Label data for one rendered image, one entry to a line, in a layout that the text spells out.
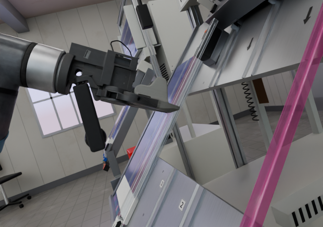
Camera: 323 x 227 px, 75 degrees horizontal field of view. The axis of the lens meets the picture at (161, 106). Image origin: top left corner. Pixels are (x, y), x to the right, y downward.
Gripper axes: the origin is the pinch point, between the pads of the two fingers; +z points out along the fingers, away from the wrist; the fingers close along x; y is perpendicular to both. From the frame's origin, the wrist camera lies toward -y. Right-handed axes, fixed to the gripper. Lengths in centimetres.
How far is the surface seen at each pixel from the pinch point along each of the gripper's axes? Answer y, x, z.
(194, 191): -11.7, -10.0, 2.8
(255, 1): 22.5, -7.3, 9.5
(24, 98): 2, 417, -157
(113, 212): -28.6, 21.8, -3.4
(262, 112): 12, 34, 50
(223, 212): -11.6, -17.2, 3.0
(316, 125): 12, 34, 80
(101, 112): 6, 406, -14
